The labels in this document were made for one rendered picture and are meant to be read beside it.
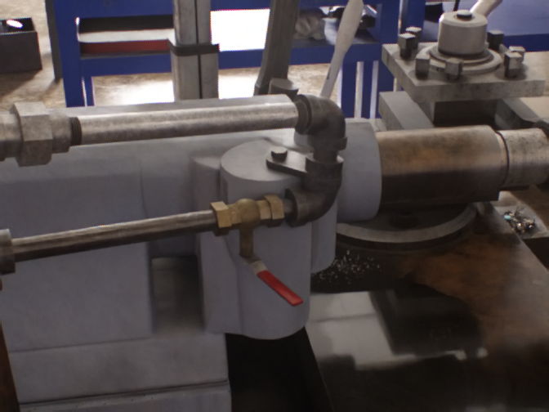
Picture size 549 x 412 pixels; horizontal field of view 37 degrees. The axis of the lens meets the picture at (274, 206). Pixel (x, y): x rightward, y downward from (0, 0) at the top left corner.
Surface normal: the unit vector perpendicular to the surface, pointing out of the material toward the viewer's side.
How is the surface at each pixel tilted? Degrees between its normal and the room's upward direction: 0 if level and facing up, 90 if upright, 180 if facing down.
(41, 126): 56
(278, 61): 82
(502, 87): 90
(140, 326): 66
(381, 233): 50
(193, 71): 90
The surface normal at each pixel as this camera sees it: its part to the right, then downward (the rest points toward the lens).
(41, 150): 0.45, 0.58
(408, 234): 0.09, -0.20
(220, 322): -0.18, 0.43
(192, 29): 0.33, 0.45
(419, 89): 0.13, 0.47
